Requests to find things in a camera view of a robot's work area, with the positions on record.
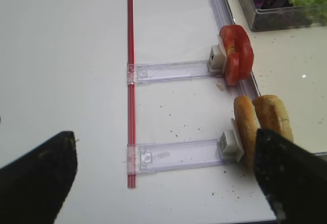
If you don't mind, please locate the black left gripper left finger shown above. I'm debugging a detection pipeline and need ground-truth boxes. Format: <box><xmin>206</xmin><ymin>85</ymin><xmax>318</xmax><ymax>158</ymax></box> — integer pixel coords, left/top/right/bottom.
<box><xmin>1</xmin><ymin>131</ymin><xmax>78</xmax><ymax>223</ymax></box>

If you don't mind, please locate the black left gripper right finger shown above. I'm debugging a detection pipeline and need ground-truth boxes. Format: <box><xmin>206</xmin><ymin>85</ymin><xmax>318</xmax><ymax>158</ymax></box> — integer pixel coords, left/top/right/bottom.
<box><xmin>254</xmin><ymin>129</ymin><xmax>326</xmax><ymax>223</ymax></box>

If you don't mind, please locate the tomato slice inner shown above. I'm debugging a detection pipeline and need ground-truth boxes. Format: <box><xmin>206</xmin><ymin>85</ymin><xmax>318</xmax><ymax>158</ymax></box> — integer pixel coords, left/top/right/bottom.
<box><xmin>224</xmin><ymin>46</ymin><xmax>240</xmax><ymax>86</ymax></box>

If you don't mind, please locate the tomato slice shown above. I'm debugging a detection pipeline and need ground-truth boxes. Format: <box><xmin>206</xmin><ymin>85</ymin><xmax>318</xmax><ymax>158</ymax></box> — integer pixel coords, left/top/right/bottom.
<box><xmin>224</xmin><ymin>46</ymin><xmax>240</xmax><ymax>86</ymax></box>
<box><xmin>220</xmin><ymin>25</ymin><xmax>254</xmax><ymax>81</ymax></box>

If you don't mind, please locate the white pusher block tomato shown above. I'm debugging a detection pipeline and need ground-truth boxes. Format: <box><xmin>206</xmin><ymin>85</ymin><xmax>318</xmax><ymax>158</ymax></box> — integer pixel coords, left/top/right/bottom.
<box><xmin>207</xmin><ymin>45</ymin><xmax>226</xmax><ymax>72</ymax></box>

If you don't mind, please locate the tomato slice outer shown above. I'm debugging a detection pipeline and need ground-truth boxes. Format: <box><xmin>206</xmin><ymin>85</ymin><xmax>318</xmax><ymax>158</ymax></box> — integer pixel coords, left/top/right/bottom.
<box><xmin>220</xmin><ymin>25</ymin><xmax>254</xmax><ymax>81</ymax></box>

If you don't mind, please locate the white pusher block bun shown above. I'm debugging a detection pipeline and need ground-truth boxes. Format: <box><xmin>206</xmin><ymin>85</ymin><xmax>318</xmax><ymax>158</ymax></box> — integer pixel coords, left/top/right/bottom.
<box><xmin>219</xmin><ymin>130</ymin><xmax>244</xmax><ymax>163</ymax></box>

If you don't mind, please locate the bun bottom slice remaining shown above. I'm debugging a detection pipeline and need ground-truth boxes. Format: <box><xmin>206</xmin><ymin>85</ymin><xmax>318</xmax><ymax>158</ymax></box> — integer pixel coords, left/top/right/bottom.
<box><xmin>233</xmin><ymin>96</ymin><xmax>260</xmax><ymax>171</ymax></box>

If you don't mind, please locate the red plastic strip left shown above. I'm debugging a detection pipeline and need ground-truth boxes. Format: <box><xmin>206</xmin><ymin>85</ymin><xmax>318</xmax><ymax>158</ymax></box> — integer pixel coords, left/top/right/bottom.
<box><xmin>127</xmin><ymin>0</ymin><xmax>138</xmax><ymax>189</ymax></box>

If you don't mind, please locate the clear pusher track lower left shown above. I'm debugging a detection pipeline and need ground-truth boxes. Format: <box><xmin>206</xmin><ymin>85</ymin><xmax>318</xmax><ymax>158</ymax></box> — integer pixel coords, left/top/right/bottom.
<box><xmin>127</xmin><ymin>139</ymin><xmax>236</xmax><ymax>175</ymax></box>

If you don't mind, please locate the clear pusher track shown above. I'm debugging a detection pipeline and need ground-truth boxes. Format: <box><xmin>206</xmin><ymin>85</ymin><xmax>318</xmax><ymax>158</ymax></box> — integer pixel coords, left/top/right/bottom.
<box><xmin>127</xmin><ymin>60</ymin><xmax>223</xmax><ymax>85</ymax></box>
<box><xmin>127</xmin><ymin>139</ymin><xmax>236</xmax><ymax>175</ymax></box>

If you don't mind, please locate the metal baking tray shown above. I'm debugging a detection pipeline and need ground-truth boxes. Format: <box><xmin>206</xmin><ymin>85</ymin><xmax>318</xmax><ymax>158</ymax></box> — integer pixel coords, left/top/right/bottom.
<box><xmin>221</xmin><ymin>0</ymin><xmax>327</xmax><ymax>156</ymax></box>

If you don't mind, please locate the clear pusher track upper left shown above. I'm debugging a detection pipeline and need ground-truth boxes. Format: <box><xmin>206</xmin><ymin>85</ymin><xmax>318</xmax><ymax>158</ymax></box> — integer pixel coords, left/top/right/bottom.
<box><xmin>127</xmin><ymin>60</ymin><xmax>223</xmax><ymax>85</ymax></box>

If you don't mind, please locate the clear salad container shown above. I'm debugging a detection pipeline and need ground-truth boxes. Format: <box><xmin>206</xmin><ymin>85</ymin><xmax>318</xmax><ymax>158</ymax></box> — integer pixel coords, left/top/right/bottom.
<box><xmin>239</xmin><ymin>0</ymin><xmax>326</xmax><ymax>31</ymax></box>

